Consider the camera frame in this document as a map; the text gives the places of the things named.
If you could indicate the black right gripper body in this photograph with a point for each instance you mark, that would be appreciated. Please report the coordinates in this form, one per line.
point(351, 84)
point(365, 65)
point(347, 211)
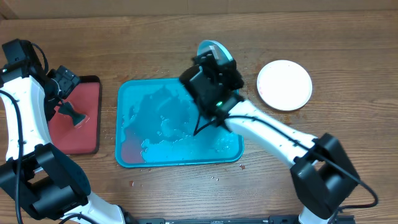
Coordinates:
point(222, 66)

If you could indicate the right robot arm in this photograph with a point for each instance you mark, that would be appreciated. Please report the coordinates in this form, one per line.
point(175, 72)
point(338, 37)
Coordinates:
point(324, 178)

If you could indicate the teal plastic tray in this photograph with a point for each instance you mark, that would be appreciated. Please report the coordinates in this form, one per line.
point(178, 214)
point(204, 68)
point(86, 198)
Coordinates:
point(155, 121)

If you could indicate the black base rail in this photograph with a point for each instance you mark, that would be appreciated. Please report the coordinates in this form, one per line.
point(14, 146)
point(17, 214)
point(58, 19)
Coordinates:
point(273, 219)

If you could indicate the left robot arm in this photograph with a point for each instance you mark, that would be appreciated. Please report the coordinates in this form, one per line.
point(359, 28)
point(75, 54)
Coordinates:
point(42, 180)

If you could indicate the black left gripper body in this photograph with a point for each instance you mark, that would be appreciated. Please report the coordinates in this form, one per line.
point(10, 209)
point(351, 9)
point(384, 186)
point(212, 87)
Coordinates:
point(64, 83)

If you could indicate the dark red-lined tray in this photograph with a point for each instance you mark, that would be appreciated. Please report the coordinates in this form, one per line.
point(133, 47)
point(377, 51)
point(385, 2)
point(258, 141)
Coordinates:
point(82, 138)

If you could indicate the light blue plate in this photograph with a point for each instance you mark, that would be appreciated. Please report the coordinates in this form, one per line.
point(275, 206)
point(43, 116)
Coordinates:
point(202, 48)

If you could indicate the white plate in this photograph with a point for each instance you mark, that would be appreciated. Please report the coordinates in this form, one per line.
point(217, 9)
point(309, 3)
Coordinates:
point(284, 85)

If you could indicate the dark green sponge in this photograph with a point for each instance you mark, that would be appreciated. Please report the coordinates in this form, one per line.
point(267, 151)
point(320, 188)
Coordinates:
point(78, 119)

